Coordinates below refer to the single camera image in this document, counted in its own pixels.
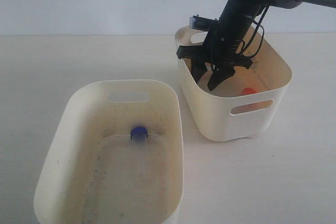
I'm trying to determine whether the blue-capped clear tube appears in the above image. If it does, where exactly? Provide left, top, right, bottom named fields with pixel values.
left=130, top=126, right=151, bottom=174

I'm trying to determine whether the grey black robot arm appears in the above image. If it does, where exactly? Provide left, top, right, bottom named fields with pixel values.
left=176, top=0, right=335, bottom=91

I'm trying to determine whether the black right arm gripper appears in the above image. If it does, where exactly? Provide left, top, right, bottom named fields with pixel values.
left=176, top=23, right=252, bottom=91

